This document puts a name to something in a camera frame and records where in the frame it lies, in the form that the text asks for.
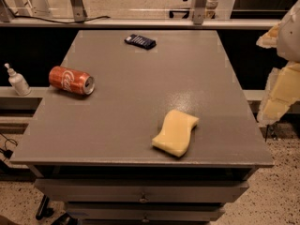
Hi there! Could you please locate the orange soda can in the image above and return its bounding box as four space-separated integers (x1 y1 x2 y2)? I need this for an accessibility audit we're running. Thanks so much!
49 67 95 95

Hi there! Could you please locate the grey metal bracket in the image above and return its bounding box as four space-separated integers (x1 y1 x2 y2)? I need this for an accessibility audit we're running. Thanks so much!
70 0 87 23
191 0 207 25

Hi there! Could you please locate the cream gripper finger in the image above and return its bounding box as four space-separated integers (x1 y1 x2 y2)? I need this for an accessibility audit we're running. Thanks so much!
257 62 300 127
256 24 279 49

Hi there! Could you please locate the yellow sponge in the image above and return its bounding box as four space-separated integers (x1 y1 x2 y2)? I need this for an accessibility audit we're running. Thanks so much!
152 110 199 158

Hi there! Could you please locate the grey metal bracket left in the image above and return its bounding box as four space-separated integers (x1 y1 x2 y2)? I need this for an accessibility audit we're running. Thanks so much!
70 0 87 23

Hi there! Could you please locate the black cable on shelf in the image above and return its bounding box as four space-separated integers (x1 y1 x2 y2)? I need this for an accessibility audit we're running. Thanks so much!
8 8 112 24

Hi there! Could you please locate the grey lower drawer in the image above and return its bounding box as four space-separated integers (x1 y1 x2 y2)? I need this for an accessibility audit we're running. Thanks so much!
66 202 224 221

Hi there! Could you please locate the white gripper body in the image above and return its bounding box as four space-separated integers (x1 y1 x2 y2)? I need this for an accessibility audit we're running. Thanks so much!
277 0 300 62

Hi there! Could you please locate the grey upper drawer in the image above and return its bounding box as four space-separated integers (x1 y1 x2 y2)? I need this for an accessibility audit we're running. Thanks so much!
35 179 248 203

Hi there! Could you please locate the blue rxbar blueberry wrapper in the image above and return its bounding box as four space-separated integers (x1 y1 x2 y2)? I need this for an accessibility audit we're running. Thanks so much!
124 34 157 50

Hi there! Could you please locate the white pump bottle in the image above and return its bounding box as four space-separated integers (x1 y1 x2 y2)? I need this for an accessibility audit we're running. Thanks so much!
5 63 31 97

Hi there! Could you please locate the grey drawer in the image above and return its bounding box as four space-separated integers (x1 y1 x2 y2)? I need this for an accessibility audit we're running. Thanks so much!
66 202 224 221
35 179 248 203

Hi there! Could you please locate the grey metal bracket right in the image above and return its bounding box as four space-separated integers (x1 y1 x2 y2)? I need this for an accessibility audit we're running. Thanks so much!
191 0 207 25

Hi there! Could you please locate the black cable at floor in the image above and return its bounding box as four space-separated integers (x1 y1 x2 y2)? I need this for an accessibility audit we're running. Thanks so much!
0 132 19 159

